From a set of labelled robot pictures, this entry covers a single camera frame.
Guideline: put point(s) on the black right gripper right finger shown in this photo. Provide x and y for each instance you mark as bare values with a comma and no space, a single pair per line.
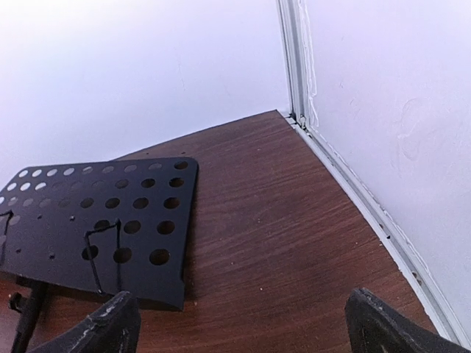
373,326

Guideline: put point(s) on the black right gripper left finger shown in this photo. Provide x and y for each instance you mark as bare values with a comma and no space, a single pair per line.
114,327

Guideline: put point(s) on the right aluminium frame post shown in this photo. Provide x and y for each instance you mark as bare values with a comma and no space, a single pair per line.
299,56

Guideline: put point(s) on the right side bottom frame rail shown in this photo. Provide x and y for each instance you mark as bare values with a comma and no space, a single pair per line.
409,262

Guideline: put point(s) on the black music stand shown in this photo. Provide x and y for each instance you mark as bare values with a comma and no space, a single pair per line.
98,227

